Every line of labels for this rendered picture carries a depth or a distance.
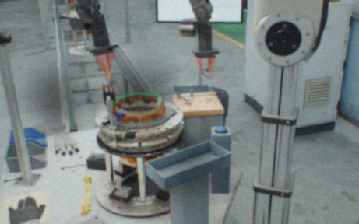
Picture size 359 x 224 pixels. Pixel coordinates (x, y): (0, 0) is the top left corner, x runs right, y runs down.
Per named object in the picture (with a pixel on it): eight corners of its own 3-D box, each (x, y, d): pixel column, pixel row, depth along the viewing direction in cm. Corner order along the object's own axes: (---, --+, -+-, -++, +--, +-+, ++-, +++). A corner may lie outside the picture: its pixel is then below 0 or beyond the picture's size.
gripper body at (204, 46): (191, 53, 162) (191, 35, 159) (216, 51, 163) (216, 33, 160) (194, 57, 156) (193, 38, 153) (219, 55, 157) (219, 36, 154)
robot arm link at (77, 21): (83, 12, 125) (93, -7, 129) (54, 12, 129) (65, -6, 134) (100, 38, 134) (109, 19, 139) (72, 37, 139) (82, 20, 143)
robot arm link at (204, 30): (209, 22, 151) (213, 20, 156) (192, 22, 153) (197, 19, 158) (209, 40, 154) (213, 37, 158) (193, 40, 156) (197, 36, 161)
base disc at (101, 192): (93, 166, 171) (93, 164, 171) (181, 155, 178) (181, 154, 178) (95, 223, 136) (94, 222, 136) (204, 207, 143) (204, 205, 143)
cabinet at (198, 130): (174, 152, 184) (172, 99, 174) (213, 148, 186) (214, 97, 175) (178, 173, 166) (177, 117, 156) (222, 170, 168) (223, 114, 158)
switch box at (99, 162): (93, 162, 177) (92, 150, 175) (113, 164, 175) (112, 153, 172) (86, 169, 172) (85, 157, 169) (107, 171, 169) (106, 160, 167)
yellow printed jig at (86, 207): (82, 182, 162) (81, 175, 160) (91, 181, 162) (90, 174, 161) (80, 216, 142) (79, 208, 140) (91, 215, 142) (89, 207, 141)
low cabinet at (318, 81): (339, 131, 376) (359, 1, 329) (287, 139, 361) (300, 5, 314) (283, 95, 466) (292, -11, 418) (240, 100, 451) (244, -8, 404)
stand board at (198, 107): (172, 99, 174) (172, 94, 173) (214, 96, 176) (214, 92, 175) (177, 117, 156) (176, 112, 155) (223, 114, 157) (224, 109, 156)
